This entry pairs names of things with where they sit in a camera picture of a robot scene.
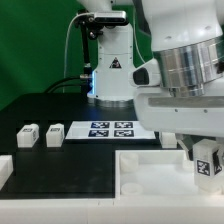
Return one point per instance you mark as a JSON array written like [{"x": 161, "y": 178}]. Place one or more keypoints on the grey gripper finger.
[
  {"x": 220, "y": 155},
  {"x": 186, "y": 143}
]

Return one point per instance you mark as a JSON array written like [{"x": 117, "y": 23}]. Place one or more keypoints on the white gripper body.
[{"x": 158, "y": 111}]

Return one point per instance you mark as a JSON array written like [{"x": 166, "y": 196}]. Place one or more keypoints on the white square tabletop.
[{"x": 158, "y": 174}]

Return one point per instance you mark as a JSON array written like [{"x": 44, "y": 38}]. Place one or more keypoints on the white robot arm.
[{"x": 181, "y": 89}]

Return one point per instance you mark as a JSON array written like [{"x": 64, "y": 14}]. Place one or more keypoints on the white fiducial marker sheet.
[{"x": 109, "y": 130}]

